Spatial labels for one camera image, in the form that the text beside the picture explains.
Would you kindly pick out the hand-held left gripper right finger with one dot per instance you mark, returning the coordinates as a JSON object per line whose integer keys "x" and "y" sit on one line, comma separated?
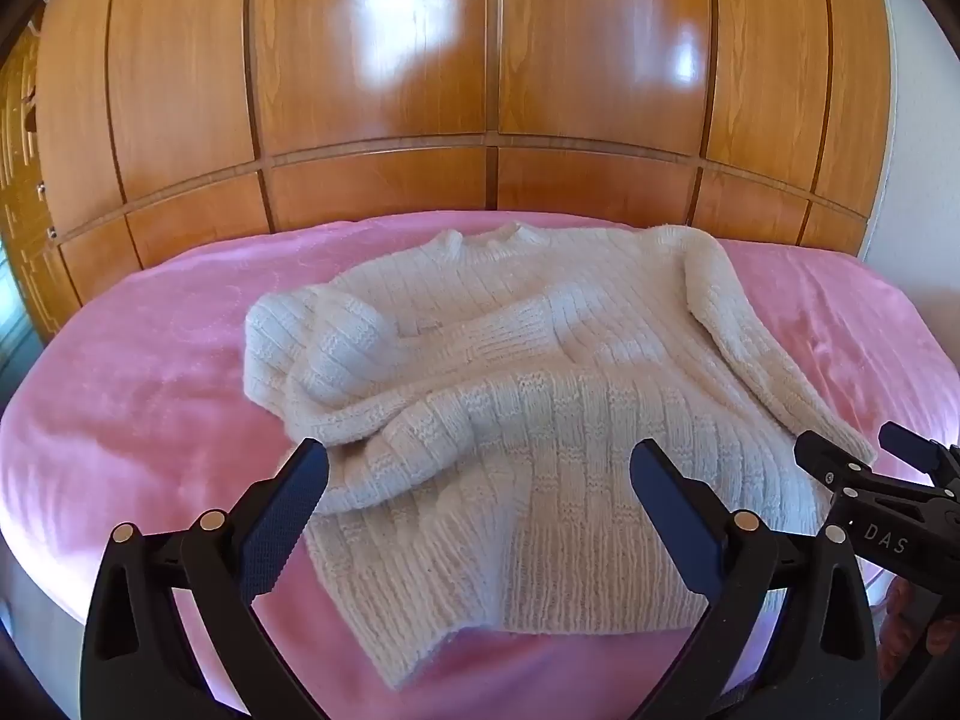
{"x": 669, "y": 496}

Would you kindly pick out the wooden wardrobe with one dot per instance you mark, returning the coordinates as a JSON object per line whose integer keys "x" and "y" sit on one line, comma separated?
{"x": 375, "y": 90}

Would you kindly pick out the white bed mattress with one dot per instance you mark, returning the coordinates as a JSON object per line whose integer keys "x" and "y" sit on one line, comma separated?
{"x": 45, "y": 607}

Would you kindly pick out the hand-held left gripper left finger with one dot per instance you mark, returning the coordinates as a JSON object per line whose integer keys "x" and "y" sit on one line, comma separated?
{"x": 291, "y": 519}

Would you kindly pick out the person's right hand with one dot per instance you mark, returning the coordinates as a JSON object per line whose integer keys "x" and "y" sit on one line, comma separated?
{"x": 896, "y": 611}

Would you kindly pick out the white knitted sweater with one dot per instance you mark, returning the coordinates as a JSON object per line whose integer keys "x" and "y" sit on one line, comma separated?
{"x": 525, "y": 360}

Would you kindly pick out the pink blanket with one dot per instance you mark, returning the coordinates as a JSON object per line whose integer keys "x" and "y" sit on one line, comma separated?
{"x": 150, "y": 390}

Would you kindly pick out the carved wooden cabinet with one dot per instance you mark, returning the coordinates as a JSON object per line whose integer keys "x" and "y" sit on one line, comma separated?
{"x": 30, "y": 202}

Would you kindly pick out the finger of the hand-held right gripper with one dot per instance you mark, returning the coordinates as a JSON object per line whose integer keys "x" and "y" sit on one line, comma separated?
{"x": 911, "y": 446}
{"x": 829, "y": 465}

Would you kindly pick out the wooden framed window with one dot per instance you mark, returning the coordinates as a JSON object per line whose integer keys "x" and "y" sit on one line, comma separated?
{"x": 11, "y": 330}

